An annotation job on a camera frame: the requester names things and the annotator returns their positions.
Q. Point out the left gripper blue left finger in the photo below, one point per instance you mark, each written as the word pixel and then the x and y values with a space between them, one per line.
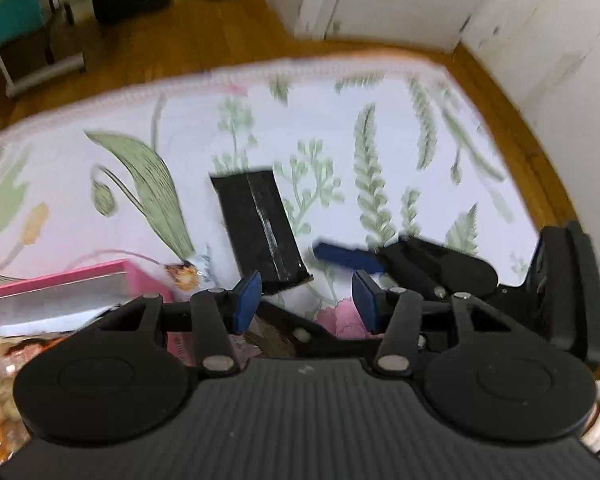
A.
pixel 246 297

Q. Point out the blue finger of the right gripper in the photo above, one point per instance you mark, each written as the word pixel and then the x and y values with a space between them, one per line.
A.
pixel 346 257

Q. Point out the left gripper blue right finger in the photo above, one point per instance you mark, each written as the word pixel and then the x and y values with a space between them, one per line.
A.
pixel 371 302

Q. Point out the black snack packet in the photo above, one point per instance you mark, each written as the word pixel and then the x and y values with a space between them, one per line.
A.
pixel 259 230

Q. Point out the mixed nuts bag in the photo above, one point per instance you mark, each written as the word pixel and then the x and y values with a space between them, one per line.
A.
pixel 15 353

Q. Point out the floral bed sheet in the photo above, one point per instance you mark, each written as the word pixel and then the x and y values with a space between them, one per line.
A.
pixel 362 152

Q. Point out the pink storage box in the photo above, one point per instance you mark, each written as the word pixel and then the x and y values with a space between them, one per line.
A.
pixel 66 301

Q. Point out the white door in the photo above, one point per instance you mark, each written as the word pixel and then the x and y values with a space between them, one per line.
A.
pixel 405 0

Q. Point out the white rolling side table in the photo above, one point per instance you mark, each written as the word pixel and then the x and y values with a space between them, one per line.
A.
pixel 36 58

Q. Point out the teal tote bag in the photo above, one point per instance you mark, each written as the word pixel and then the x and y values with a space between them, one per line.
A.
pixel 19 18

